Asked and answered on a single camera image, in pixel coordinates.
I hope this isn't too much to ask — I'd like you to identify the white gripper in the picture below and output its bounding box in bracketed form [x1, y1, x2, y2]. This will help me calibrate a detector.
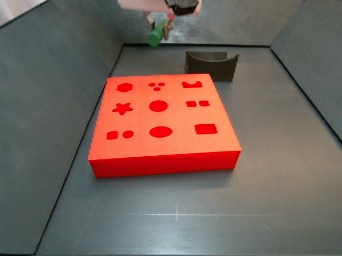
[118, 0, 202, 41]

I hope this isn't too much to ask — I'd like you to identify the black curved cradle holder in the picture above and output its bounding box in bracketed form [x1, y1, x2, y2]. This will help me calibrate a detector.
[185, 51, 240, 82]

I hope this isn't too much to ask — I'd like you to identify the red shape sorter box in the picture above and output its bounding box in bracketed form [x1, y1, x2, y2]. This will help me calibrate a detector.
[89, 74, 242, 178]

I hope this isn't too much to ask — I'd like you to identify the green cylinder peg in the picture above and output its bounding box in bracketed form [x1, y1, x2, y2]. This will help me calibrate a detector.
[147, 19, 169, 47]

